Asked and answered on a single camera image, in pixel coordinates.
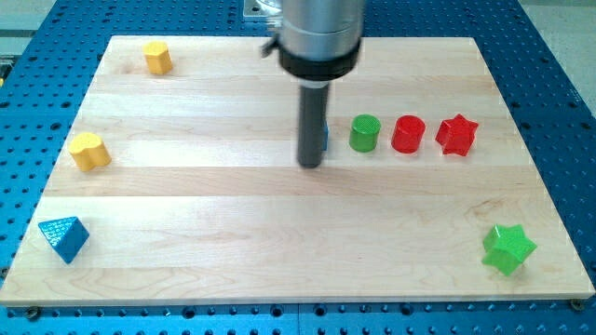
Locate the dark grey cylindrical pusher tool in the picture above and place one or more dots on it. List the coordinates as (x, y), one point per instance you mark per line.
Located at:
(311, 123)

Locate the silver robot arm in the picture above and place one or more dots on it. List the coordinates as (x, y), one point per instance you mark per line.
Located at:
(317, 41)

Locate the blue cube block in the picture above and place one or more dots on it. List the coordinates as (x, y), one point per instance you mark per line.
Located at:
(326, 137)

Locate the yellow hexagon block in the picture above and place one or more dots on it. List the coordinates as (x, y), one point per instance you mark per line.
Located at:
(157, 57)

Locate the green cylinder block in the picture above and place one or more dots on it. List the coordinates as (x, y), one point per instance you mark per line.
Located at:
(364, 132)

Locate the red cylinder block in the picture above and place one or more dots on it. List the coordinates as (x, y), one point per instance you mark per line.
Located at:
(407, 134)

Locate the red star block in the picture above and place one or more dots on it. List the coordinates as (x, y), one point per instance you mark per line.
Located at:
(456, 135)

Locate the light wooden board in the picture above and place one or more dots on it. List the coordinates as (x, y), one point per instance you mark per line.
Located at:
(205, 203)

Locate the yellow heart block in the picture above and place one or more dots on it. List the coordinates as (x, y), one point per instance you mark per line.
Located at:
(88, 151)

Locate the green star block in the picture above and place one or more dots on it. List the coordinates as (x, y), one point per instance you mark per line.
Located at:
(506, 248)

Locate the blue triangle block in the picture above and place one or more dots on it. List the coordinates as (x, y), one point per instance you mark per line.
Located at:
(66, 236)

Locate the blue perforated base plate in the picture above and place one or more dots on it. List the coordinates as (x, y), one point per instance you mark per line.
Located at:
(49, 81)

